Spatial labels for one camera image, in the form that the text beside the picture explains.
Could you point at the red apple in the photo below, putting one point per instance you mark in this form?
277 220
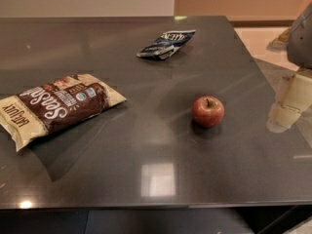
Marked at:
207 111

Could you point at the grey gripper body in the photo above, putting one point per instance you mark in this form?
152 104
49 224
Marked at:
300 42

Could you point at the brown and cream snack bag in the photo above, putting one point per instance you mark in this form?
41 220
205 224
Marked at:
49 108

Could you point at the blue chip bag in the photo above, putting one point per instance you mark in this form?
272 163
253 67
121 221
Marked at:
166 45

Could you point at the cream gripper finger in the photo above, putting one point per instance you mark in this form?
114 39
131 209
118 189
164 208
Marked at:
293 97

